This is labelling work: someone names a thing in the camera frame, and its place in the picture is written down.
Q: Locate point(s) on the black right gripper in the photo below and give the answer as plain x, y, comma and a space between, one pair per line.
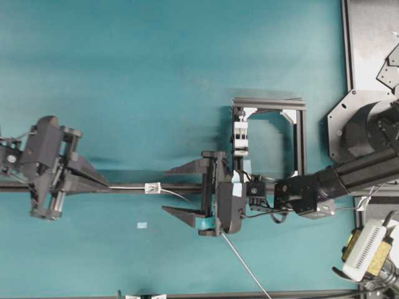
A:
225, 195

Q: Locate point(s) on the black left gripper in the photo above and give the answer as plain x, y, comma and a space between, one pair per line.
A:
48, 150

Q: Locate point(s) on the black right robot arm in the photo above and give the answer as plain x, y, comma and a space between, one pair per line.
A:
312, 196

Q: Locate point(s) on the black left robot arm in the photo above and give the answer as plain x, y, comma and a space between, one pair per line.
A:
11, 153

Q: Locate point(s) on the small blue tape piece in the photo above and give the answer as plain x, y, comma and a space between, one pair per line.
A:
142, 225

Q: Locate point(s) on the white clamp block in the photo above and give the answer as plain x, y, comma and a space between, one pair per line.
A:
240, 138

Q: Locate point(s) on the white perforated power adapter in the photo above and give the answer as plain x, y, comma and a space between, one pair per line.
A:
367, 251

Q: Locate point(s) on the grey bracket with hole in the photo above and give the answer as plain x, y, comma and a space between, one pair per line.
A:
152, 188

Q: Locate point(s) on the long black aluminium rail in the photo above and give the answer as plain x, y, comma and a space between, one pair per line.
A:
388, 190

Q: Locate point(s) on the black square aluminium frame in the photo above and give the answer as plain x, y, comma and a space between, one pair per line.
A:
292, 109

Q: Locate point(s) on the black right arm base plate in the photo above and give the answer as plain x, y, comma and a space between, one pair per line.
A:
362, 123

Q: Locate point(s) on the black bottom edge rail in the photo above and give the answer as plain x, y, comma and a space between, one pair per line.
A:
280, 294

